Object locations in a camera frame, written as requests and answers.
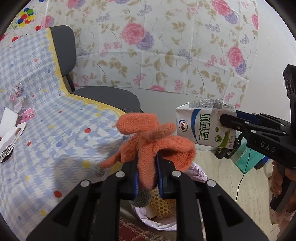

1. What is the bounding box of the woven bamboo basket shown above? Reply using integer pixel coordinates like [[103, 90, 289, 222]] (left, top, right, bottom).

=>
[[149, 189, 176, 219]]

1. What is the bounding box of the orange knitted glove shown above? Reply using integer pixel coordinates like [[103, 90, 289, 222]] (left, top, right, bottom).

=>
[[93, 112, 197, 207]]

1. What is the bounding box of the white green milk carton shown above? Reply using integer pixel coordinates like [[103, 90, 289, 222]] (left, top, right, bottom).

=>
[[176, 99, 237, 149]]

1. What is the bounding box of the pink small card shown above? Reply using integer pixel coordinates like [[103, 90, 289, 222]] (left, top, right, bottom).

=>
[[18, 108, 36, 123]]

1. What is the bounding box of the white foam block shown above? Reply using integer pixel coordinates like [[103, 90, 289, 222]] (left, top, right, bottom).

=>
[[0, 107, 18, 138]]

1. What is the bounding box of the clear sticker bag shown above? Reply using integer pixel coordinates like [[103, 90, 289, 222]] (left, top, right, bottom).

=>
[[10, 84, 27, 104]]

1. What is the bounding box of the pink bag trash bin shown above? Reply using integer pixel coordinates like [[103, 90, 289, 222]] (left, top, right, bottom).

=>
[[131, 162, 209, 232]]

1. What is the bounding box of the person right hand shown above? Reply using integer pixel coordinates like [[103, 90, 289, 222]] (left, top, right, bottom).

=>
[[270, 161, 295, 197]]

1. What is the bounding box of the teal box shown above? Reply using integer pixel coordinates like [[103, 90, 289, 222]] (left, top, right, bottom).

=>
[[235, 147, 265, 174]]

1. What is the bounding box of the red plaid rug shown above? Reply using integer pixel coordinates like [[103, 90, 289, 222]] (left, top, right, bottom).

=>
[[119, 218, 173, 241]]

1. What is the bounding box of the dark grey chair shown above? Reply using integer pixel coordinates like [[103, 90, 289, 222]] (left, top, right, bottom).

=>
[[50, 26, 142, 113]]

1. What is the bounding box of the blue checked cloth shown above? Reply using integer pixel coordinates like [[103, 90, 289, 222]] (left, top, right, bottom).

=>
[[1, 26, 124, 240]]

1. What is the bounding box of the white paper sheet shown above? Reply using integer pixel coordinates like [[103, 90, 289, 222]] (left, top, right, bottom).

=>
[[0, 122, 27, 162]]

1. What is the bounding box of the floral pattern wall sheet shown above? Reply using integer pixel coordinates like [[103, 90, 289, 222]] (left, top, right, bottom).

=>
[[45, 1, 259, 108]]

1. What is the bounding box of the balloon pattern wall sheet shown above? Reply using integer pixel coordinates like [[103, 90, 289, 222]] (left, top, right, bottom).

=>
[[1, 0, 55, 48]]

